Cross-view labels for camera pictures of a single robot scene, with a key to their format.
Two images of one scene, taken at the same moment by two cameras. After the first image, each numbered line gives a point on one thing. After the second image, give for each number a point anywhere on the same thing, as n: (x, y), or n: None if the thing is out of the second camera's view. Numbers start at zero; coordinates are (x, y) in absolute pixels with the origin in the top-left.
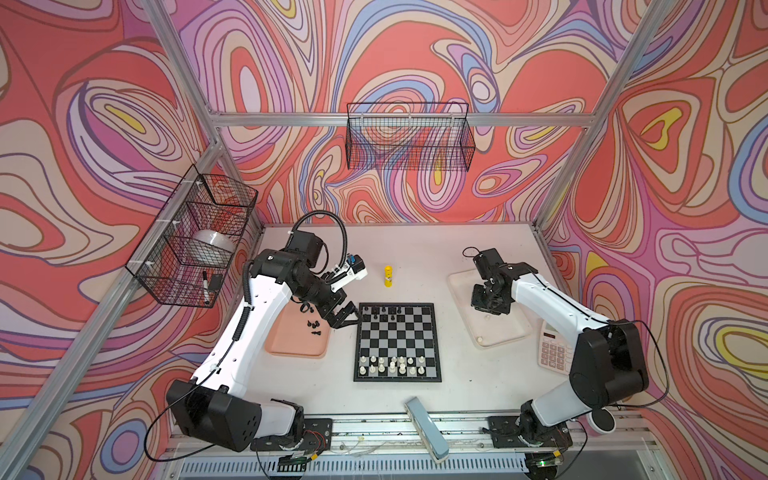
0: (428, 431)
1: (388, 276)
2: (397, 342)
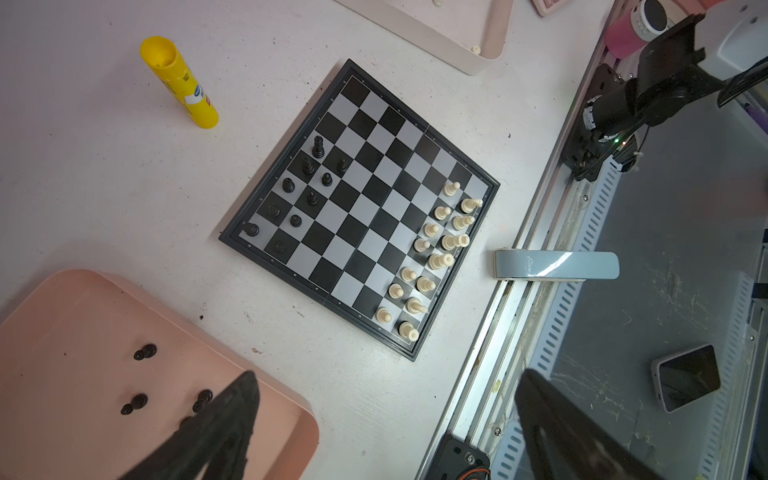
0: (556, 265)
1: (165, 55)
2: (367, 212)
